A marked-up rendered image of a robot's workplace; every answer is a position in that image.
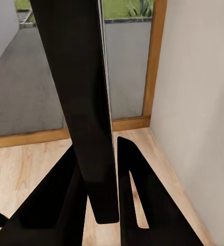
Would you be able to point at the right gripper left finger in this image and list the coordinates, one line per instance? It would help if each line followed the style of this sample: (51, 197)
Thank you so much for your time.
(54, 213)

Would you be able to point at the poster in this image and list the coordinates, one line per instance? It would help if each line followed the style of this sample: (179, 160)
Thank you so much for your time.
(73, 36)

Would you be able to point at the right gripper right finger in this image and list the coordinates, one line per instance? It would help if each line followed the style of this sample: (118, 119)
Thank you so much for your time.
(167, 225)

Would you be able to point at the door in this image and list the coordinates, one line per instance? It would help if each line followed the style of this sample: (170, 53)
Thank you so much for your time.
(30, 110)

